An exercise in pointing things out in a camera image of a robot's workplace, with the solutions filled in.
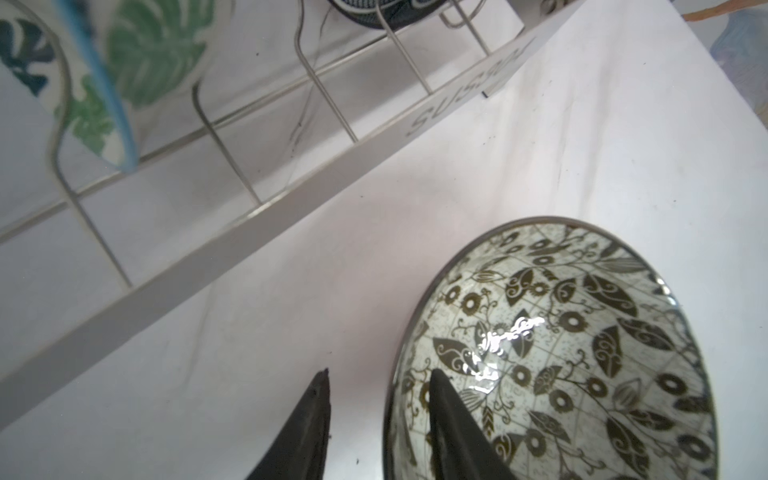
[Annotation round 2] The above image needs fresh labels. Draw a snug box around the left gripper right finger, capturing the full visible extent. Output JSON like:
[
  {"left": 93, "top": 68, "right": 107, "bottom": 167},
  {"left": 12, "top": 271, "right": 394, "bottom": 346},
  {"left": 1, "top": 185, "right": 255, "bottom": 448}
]
[{"left": 429, "top": 369, "right": 515, "bottom": 479}]

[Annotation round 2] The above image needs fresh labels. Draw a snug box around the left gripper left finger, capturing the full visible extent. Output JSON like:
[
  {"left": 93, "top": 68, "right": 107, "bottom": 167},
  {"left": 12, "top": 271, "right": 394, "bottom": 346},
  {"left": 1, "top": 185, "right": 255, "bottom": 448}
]
[{"left": 246, "top": 369, "right": 331, "bottom": 480}]

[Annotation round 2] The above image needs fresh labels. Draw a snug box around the green leaf bowl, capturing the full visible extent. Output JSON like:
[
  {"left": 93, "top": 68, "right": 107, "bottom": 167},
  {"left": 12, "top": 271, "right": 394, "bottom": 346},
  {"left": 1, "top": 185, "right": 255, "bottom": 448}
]
[{"left": 1, "top": 0, "right": 235, "bottom": 172}]

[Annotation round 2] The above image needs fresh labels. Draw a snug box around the dark blue patterned bowl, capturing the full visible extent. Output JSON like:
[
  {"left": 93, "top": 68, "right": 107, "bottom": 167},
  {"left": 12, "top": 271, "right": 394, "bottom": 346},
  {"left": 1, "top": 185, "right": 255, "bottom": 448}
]
[{"left": 329, "top": 0, "right": 445, "bottom": 30}]

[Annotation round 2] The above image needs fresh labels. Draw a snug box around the stainless steel dish rack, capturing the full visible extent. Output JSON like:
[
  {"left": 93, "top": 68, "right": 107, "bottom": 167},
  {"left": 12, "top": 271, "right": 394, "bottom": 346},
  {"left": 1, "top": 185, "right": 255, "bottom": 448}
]
[{"left": 1, "top": 1, "right": 577, "bottom": 427}]

